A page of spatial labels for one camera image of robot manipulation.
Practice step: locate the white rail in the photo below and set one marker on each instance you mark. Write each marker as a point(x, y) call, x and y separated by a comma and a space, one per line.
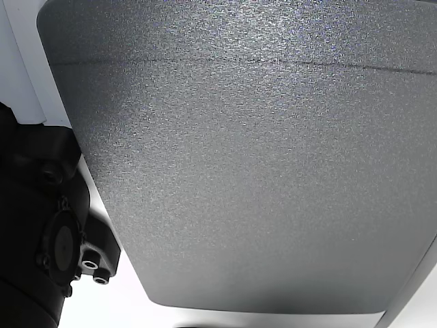
point(24, 68)

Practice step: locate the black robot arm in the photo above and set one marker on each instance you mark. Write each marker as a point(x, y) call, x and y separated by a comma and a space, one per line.
point(30, 205)

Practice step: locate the gray textured mat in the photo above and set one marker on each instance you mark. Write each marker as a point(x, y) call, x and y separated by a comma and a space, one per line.
point(239, 153)

